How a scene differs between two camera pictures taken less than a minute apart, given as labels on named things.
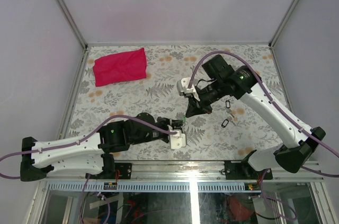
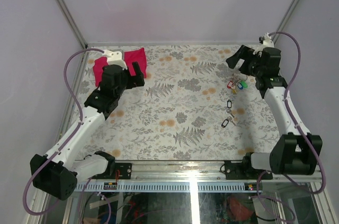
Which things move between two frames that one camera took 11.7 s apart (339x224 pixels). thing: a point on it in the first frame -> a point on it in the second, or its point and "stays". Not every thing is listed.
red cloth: (120, 66) stays
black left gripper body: (156, 134) -> (123, 87)
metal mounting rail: (177, 170) stays
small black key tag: (225, 122) stays
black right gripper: (194, 108) -> (241, 54)
